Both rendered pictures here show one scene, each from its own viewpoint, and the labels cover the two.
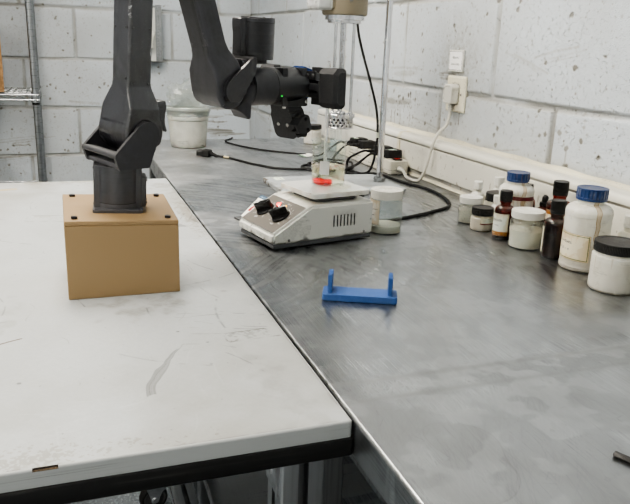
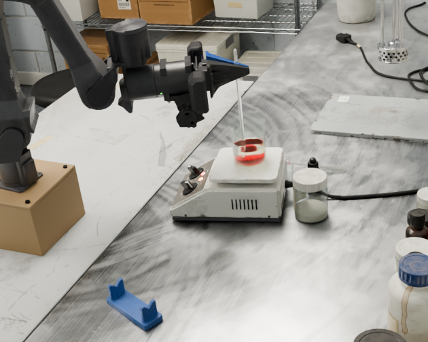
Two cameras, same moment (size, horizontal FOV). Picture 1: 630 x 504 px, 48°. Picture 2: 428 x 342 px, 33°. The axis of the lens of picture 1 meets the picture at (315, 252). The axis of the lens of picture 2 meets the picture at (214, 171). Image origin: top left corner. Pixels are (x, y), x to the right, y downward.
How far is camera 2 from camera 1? 0.94 m
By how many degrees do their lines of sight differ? 44
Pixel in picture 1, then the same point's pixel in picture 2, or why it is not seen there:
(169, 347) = not seen: outside the picture
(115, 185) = (1, 170)
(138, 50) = not seen: outside the picture
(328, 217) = (225, 200)
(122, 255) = (0, 224)
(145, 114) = (9, 123)
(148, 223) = (11, 206)
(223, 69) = (83, 81)
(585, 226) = (393, 306)
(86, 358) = not seen: outside the picture
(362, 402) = not seen: outside the picture
